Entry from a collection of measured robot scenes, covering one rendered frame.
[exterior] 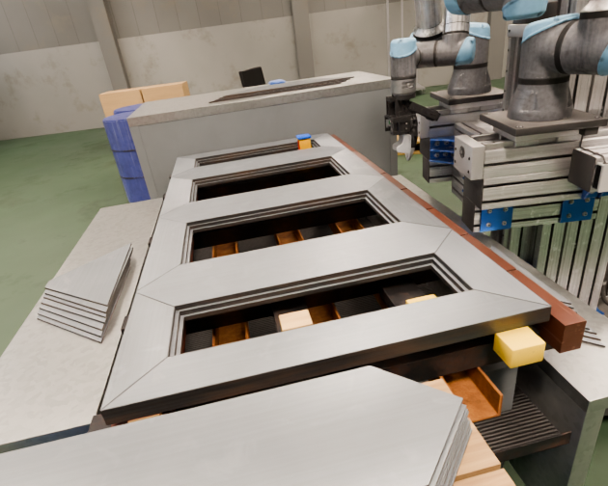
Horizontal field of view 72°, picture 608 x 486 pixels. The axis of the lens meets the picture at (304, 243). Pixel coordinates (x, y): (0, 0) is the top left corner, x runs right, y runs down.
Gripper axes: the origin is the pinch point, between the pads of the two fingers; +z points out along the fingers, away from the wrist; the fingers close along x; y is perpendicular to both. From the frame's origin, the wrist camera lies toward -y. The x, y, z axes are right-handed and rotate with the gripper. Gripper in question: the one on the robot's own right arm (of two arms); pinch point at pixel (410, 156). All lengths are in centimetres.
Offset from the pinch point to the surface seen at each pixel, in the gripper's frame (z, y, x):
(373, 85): -13, -18, -82
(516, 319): 7, 16, 77
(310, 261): 6, 44, 46
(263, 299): 8, 56, 54
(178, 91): 15, 117, -550
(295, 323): 9, 51, 63
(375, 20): -45, -262, -741
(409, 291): 13, 25, 55
